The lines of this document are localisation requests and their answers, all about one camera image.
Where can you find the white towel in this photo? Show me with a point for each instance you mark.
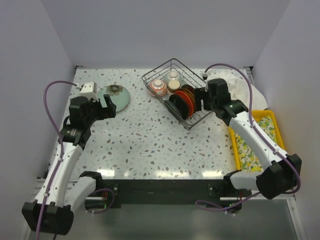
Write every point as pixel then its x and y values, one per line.
pixel 239 89

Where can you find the cream brown cup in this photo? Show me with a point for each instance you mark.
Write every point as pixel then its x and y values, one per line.
pixel 173 86

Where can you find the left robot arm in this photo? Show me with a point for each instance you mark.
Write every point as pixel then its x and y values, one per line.
pixel 53 208

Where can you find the white orange patterned bowl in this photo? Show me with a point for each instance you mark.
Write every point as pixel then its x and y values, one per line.
pixel 157 88

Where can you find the yellow patterned plate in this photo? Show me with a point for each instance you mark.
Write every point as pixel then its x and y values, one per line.
pixel 189 87

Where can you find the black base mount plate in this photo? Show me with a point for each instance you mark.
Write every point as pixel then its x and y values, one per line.
pixel 171 191

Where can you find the red floral plate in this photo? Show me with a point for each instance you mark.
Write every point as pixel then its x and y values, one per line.
pixel 190 96

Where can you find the lemon print cloth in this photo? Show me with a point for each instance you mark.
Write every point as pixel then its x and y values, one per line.
pixel 248 161

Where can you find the aluminium frame rail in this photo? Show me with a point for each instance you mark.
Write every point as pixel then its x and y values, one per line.
pixel 25 230

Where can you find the pale green ribbed cup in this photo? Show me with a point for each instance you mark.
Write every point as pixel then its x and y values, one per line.
pixel 172 75

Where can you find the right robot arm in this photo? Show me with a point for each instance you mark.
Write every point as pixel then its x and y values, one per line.
pixel 281 171

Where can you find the yellow plastic tray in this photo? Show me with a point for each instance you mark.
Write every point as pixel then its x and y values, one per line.
pixel 257 115

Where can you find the black wire dish rack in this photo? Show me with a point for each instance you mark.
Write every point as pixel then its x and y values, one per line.
pixel 188 76

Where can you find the green floral plate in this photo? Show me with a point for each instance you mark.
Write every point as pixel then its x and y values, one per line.
pixel 119 95

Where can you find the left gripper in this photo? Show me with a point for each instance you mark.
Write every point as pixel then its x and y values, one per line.
pixel 105 112

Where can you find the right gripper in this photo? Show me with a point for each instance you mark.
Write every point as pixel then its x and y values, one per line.
pixel 201 93

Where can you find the dark blue plate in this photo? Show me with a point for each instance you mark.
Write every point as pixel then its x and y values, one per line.
pixel 172 108

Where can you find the orange plate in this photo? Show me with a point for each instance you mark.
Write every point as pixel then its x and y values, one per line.
pixel 188 102

